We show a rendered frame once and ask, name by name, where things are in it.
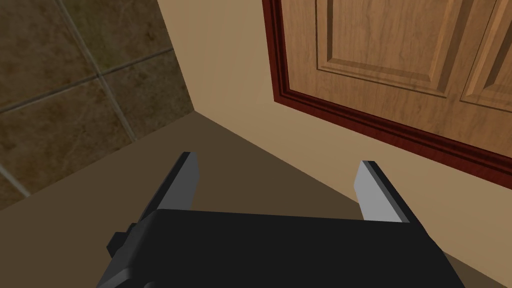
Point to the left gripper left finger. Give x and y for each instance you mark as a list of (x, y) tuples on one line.
[(178, 188)]

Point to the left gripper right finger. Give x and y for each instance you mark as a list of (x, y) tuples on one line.
[(378, 198)]

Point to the brown panelled wooden door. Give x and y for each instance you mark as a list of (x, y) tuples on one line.
[(384, 76)]

